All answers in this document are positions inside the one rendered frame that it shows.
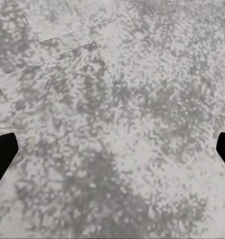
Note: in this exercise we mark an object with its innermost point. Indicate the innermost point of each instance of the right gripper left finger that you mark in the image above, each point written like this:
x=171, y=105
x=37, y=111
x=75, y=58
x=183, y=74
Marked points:
x=8, y=150

